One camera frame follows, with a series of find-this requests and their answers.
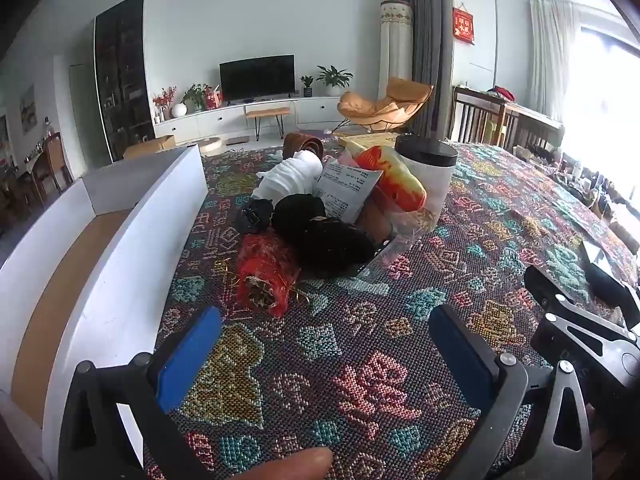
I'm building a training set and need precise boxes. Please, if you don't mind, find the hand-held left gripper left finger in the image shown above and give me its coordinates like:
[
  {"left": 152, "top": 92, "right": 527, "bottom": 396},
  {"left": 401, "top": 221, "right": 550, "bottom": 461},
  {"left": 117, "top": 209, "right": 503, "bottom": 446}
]
[{"left": 59, "top": 306, "right": 223, "bottom": 480}]

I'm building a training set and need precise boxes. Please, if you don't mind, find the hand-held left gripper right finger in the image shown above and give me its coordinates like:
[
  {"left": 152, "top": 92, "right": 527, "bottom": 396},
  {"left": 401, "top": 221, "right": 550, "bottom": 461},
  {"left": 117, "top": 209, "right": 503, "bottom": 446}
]
[{"left": 428, "top": 304, "right": 593, "bottom": 480}]

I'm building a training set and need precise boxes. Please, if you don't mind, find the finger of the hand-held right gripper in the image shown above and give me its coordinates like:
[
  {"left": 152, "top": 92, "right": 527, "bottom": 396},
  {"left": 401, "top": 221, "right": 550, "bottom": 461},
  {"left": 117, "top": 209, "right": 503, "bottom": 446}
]
[
  {"left": 585, "top": 259, "right": 640, "bottom": 323},
  {"left": 524, "top": 264, "right": 640, "bottom": 346}
]

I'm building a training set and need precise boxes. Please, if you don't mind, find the red mesh bag roll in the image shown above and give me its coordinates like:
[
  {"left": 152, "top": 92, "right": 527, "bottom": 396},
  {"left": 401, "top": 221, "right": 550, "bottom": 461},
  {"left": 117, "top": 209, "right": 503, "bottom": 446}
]
[{"left": 236, "top": 234, "right": 302, "bottom": 317}]

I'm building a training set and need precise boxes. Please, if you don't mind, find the clear plastic bag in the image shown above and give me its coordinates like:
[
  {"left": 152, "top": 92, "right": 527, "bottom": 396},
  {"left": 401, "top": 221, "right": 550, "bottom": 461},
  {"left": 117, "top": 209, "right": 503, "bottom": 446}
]
[{"left": 357, "top": 195, "right": 441, "bottom": 281}]

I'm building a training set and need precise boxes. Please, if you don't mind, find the black plastic bag roll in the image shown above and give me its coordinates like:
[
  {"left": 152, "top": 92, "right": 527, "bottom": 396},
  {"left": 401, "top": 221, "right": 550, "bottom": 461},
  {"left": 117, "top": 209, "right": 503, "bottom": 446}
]
[{"left": 271, "top": 193, "right": 377, "bottom": 279}]

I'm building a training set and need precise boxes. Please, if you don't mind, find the orange yellow fish plush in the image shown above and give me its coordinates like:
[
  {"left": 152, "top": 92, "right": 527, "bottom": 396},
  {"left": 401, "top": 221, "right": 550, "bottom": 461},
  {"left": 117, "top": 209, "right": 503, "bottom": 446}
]
[{"left": 350, "top": 145, "right": 428, "bottom": 213}]

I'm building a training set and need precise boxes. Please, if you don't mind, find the white printed paper packet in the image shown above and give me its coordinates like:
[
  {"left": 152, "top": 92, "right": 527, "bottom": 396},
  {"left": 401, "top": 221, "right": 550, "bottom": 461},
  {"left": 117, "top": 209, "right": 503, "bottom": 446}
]
[{"left": 313, "top": 157, "right": 385, "bottom": 223}]

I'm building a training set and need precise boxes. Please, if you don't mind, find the brown mat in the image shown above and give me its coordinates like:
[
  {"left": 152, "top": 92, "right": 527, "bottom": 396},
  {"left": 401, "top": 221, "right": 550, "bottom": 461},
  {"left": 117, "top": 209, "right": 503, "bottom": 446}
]
[{"left": 283, "top": 132, "right": 325, "bottom": 161}]

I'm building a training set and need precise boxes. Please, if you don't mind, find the colourful patterned woven blanket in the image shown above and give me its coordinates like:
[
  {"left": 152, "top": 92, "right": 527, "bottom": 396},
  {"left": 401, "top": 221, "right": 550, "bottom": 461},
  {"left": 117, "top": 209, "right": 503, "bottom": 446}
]
[{"left": 142, "top": 141, "right": 640, "bottom": 480}]

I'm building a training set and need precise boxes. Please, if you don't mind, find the clear jar with black lid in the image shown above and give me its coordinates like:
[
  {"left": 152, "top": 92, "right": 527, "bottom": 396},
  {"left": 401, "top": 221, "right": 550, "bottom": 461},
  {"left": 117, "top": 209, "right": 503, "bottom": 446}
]
[{"left": 394, "top": 133, "right": 458, "bottom": 231}]

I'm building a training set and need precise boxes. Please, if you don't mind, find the dark wooden slatted bench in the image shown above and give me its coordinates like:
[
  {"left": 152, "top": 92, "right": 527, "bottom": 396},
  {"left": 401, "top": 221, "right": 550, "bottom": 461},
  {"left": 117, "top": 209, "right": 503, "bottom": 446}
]
[{"left": 450, "top": 86, "right": 563, "bottom": 153}]

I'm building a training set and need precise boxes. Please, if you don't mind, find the cardboard box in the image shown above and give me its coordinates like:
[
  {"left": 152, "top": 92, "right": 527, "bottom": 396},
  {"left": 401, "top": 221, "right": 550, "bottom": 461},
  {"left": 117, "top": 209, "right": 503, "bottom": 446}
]
[{"left": 122, "top": 135, "right": 177, "bottom": 161}]

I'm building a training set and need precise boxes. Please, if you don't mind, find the flat yellow box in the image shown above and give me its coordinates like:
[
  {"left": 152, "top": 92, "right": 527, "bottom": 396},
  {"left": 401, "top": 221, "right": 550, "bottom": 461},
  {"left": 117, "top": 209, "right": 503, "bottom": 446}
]
[{"left": 340, "top": 132, "right": 401, "bottom": 153}]

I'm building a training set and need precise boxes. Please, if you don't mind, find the white sheer curtain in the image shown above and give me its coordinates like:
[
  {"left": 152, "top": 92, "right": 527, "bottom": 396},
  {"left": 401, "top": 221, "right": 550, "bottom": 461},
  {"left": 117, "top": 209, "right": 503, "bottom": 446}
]
[{"left": 529, "top": 0, "right": 581, "bottom": 123}]

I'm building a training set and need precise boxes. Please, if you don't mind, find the wooden dining chair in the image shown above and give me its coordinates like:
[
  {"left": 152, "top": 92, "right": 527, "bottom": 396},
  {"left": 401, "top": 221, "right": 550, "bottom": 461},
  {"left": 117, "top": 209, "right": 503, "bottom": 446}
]
[{"left": 25, "top": 132, "right": 76, "bottom": 201}]

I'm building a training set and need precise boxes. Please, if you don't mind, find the white television cabinet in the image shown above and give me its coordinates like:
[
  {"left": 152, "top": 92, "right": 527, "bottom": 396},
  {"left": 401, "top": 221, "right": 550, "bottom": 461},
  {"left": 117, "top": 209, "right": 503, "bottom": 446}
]
[{"left": 152, "top": 96, "right": 351, "bottom": 143}]

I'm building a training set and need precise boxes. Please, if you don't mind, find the red flower arrangement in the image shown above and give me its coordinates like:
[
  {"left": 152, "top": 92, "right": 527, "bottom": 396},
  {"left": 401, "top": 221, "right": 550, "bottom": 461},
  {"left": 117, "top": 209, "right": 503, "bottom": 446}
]
[{"left": 152, "top": 86, "right": 178, "bottom": 121}]

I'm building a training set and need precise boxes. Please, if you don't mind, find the small wooden bench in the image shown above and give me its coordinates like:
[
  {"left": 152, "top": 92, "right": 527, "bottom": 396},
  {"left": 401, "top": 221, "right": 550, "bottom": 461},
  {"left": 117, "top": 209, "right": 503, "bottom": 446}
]
[{"left": 245, "top": 106, "right": 292, "bottom": 141}]

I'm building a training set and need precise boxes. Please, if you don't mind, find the bushy green potted plant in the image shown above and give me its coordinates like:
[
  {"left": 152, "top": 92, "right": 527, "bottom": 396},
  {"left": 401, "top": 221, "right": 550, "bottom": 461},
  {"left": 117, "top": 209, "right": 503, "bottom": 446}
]
[{"left": 182, "top": 83, "right": 211, "bottom": 112}]

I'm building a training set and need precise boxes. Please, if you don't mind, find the orange lounge chair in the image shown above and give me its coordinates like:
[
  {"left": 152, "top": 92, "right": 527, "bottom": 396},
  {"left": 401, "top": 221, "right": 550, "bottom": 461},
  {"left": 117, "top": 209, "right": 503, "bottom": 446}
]
[{"left": 336, "top": 77, "right": 435, "bottom": 136}]

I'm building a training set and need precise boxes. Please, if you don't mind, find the tall dark glass cabinet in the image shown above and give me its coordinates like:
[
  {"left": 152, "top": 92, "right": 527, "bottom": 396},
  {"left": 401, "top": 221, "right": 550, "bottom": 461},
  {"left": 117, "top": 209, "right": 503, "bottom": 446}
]
[{"left": 94, "top": 0, "right": 156, "bottom": 161}]

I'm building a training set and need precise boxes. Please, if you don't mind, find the black television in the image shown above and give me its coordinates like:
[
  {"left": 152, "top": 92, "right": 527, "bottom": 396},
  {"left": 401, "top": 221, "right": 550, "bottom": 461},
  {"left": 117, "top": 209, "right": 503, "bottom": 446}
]
[{"left": 219, "top": 54, "right": 296, "bottom": 103}]

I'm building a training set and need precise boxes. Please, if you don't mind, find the grey curtain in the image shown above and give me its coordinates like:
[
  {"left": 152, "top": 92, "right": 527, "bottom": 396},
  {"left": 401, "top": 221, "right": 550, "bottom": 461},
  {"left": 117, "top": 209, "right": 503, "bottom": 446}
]
[{"left": 396, "top": 0, "right": 455, "bottom": 141}]

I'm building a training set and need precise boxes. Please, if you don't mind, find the covered standing air conditioner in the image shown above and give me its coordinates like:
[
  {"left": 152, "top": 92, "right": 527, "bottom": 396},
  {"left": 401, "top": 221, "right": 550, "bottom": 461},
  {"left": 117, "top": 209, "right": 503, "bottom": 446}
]
[{"left": 380, "top": 0, "right": 415, "bottom": 111}]

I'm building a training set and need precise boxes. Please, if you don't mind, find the large green potted plant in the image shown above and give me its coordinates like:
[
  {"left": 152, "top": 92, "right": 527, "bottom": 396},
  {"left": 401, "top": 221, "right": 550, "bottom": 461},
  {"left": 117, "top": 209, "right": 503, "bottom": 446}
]
[{"left": 316, "top": 65, "right": 354, "bottom": 97}]

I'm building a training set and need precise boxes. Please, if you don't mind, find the red wall hanging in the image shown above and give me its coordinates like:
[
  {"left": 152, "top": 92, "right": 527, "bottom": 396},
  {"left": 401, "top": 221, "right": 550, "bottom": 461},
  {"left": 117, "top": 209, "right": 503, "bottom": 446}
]
[{"left": 452, "top": 6, "right": 476, "bottom": 46}]

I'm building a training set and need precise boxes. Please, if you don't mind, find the framed wall picture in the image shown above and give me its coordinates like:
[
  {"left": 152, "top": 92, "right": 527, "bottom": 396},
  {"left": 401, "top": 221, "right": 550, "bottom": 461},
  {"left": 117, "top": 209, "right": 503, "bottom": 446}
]
[{"left": 20, "top": 85, "right": 38, "bottom": 133}]

